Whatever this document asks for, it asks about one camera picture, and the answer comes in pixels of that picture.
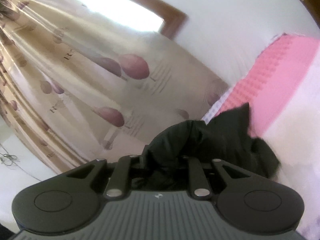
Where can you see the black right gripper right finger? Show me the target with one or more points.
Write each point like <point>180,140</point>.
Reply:
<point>245,200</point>

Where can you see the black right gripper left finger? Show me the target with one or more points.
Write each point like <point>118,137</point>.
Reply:
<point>73,199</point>

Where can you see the black large garment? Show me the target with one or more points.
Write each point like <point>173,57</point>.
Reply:
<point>225,137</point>

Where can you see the pink white checkered bedsheet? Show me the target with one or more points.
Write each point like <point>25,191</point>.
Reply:
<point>282,89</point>

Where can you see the cream leaf-print curtain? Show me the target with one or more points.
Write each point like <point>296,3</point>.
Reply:
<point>84,79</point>

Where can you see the brown wooden window frame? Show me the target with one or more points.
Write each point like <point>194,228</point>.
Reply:
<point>150,7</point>

